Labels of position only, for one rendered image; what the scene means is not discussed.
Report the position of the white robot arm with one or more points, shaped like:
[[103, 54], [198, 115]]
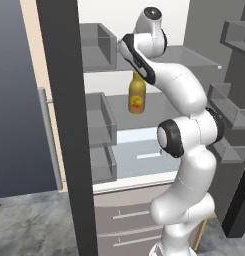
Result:
[[189, 96]]

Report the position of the grey open fridge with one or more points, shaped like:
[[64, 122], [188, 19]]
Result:
[[134, 156]]

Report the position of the dark fridge door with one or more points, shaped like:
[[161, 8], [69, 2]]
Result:
[[69, 116]]

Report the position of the grey fridge drawer front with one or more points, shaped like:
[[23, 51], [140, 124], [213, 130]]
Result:
[[127, 249], [130, 203]]

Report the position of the amber glass bottle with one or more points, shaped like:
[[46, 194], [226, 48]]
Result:
[[137, 100]]

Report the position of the beige cabinet side panel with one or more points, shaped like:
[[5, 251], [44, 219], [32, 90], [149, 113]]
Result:
[[39, 60]]

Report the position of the wooden stool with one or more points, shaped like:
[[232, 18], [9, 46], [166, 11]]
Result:
[[202, 230]]

